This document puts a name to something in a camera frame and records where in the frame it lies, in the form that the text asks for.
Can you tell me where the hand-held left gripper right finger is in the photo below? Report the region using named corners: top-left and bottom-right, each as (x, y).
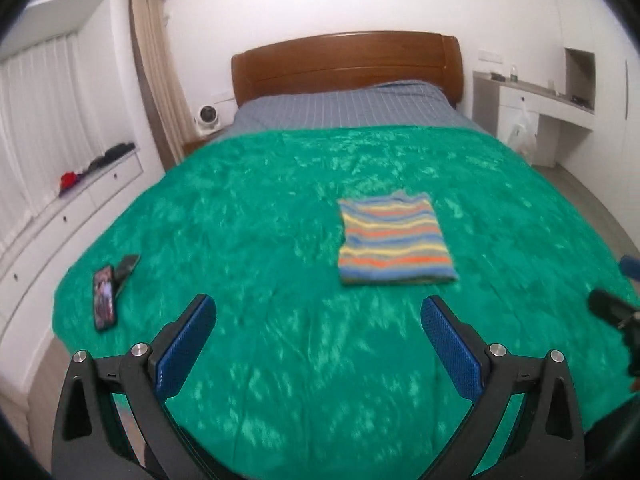
top-left (420, 295), bottom-right (586, 480)

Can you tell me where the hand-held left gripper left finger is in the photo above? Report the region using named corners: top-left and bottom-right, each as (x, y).
top-left (51, 294), bottom-right (217, 480)

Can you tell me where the striped knit sweater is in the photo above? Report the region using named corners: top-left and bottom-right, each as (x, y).
top-left (336, 191), bottom-right (460, 287)

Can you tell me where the dark clothes pile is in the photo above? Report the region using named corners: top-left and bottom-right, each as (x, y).
top-left (84, 142), bottom-right (137, 172)

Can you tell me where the black smartphone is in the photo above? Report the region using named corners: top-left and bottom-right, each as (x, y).
top-left (93, 265), bottom-right (117, 333)

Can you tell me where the green patterned blanket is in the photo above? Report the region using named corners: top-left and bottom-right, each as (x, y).
top-left (52, 125), bottom-right (640, 480)

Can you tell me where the white drawer cabinet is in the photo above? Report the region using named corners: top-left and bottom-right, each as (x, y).
top-left (0, 147), bottom-right (146, 341)

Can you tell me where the white plastic bag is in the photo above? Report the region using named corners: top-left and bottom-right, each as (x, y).
top-left (505, 104), bottom-right (537, 158)

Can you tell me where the white built-in desk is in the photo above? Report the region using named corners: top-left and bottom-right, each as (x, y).
top-left (472, 70), bottom-right (596, 168)

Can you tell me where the brown wooden nightstand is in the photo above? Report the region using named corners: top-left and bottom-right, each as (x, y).
top-left (181, 129), bottom-right (236, 160)

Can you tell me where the white round fan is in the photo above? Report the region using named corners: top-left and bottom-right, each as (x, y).
top-left (194, 104), bottom-right (223, 134)

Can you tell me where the grey striped bedsheet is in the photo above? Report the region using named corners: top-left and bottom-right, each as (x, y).
top-left (227, 80), bottom-right (493, 136)

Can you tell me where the white sheer curtain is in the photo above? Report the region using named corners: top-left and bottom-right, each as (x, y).
top-left (0, 30), bottom-right (108, 256)

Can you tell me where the beige curtain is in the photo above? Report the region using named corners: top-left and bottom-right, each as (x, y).
top-left (129, 0), bottom-right (188, 171)

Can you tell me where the brown wooden headboard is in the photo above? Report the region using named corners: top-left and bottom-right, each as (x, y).
top-left (231, 31), bottom-right (463, 108)

